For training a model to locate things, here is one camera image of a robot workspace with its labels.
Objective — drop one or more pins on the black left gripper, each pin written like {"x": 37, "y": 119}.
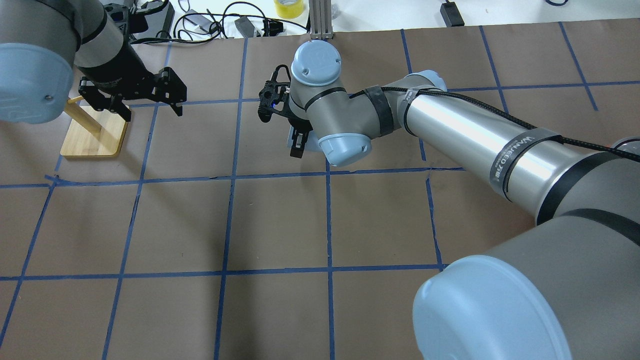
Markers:
{"x": 121, "y": 71}

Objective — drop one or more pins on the black adapter box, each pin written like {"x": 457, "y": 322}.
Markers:
{"x": 451, "y": 14}

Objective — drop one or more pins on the aluminium frame post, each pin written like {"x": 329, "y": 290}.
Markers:
{"x": 320, "y": 19}

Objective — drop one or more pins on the light blue cup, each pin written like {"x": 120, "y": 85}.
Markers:
{"x": 311, "y": 145}

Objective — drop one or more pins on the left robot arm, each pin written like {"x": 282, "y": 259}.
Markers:
{"x": 43, "y": 41}

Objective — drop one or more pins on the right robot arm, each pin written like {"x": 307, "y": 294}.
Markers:
{"x": 568, "y": 288}

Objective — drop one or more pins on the wooden mug stand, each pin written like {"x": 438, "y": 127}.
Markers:
{"x": 91, "y": 133}

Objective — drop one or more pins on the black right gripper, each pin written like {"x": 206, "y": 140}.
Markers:
{"x": 299, "y": 136}

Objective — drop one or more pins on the yellow tape roll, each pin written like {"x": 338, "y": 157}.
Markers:
{"x": 289, "y": 9}

